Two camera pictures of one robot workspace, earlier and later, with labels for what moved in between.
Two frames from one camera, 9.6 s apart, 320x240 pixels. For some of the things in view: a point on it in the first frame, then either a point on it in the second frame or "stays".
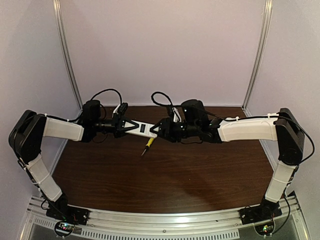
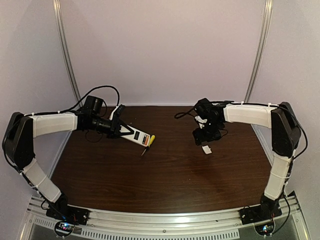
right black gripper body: x=167 y=128 to x=206 y=135
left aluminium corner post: x=57 y=9 stays
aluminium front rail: x=292 y=218 stays
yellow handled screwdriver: x=150 y=142 stays
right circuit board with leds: x=265 y=229 stays
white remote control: x=143 y=129 to x=138 y=136
